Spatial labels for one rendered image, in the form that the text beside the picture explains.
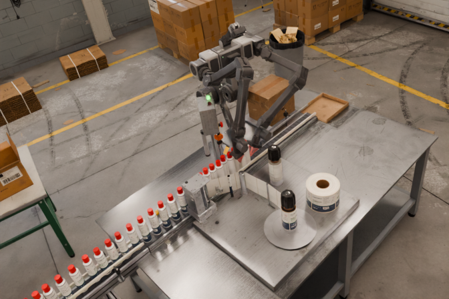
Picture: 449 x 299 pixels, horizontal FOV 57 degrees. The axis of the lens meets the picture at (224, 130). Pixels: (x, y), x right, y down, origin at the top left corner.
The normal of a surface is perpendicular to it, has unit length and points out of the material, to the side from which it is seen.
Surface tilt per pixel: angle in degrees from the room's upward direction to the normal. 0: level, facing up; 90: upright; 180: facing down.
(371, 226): 0
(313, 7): 89
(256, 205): 0
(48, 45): 90
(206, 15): 91
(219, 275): 0
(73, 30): 90
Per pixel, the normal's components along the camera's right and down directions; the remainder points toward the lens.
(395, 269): -0.14, -0.79
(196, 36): 0.54, 0.43
